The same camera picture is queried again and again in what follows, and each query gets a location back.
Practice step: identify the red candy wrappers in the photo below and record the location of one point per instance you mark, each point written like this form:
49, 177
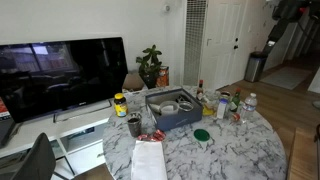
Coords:
157, 136

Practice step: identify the brown cardboard box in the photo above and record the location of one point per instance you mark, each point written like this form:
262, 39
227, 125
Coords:
133, 82

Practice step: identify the yellow lid vitamin bottle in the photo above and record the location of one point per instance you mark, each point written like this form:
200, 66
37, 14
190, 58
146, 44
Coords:
120, 105

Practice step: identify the white plastic cup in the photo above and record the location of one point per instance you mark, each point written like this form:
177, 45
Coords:
169, 107

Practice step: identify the white door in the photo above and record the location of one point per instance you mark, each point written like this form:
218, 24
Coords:
222, 31

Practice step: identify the green round lid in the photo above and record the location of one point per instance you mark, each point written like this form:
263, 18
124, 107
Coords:
201, 135

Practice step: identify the clear plastic water bottle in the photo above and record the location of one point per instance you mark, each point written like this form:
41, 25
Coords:
248, 107

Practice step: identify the white tv stand cabinet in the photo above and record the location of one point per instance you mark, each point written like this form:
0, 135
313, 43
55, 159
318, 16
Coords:
75, 136

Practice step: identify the orange snack box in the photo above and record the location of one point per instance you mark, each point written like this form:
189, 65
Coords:
163, 78

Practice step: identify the hot sauce bottle red cap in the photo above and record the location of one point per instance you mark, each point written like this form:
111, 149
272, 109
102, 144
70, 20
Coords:
199, 94

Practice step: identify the black flat screen television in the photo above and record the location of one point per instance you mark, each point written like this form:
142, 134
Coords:
39, 79

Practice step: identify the grey floor mat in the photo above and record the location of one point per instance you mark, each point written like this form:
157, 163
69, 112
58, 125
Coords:
287, 77

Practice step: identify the white paper napkin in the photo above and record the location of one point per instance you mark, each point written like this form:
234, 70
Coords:
148, 161

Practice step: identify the metal tin cup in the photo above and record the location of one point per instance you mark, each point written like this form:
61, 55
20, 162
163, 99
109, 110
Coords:
186, 106

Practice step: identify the green glass bottle red cap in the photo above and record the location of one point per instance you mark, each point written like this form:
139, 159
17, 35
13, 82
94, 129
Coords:
235, 101

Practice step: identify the dark blue shoe box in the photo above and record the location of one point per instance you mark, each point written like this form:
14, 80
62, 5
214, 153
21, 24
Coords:
167, 122

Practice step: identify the white lotion bottle blue cap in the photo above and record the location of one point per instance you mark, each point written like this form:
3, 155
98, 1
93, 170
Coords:
222, 108

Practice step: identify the green potted plant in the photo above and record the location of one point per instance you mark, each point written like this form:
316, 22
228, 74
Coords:
149, 66

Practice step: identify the steel trash can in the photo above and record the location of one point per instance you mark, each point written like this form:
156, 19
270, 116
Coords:
255, 66

